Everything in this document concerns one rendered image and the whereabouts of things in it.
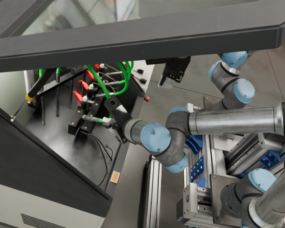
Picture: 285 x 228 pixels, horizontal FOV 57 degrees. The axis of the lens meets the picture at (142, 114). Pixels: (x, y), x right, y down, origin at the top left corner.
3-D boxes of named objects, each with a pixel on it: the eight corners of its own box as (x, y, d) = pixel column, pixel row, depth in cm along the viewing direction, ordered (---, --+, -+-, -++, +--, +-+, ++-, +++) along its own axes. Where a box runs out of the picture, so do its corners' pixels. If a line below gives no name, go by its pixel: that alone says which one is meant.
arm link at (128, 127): (125, 128, 78) (146, 114, 81) (119, 126, 82) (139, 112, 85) (136, 148, 81) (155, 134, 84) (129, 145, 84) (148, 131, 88)
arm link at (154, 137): (162, 160, 72) (143, 142, 68) (142, 150, 82) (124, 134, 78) (178, 138, 74) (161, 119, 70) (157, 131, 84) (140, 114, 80)
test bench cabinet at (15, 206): (88, 252, 181) (104, 219, 121) (7, 226, 178) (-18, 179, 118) (116, 165, 227) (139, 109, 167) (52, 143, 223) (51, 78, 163)
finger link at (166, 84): (168, 96, 116) (175, 82, 109) (155, 92, 116) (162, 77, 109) (169, 92, 118) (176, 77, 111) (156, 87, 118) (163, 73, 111)
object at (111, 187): (107, 210, 124) (113, 197, 112) (98, 207, 124) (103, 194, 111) (137, 114, 164) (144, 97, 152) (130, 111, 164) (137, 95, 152)
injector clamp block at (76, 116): (85, 146, 136) (88, 130, 125) (67, 140, 136) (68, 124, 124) (105, 101, 158) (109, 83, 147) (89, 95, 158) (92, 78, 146)
